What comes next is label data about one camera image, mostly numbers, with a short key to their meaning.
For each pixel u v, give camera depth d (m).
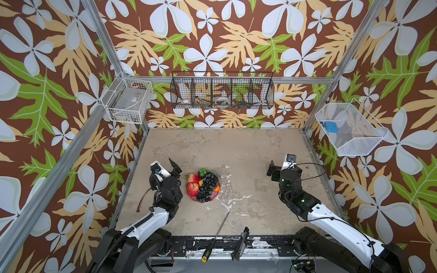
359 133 0.78
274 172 0.70
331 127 0.86
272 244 0.75
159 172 0.67
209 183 0.85
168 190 0.61
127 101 0.86
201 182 0.88
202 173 0.91
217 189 0.87
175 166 0.75
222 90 0.98
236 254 0.71
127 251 0.41
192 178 0.90
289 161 0.65
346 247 0.47
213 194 0.89
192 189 0.84
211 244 0.74
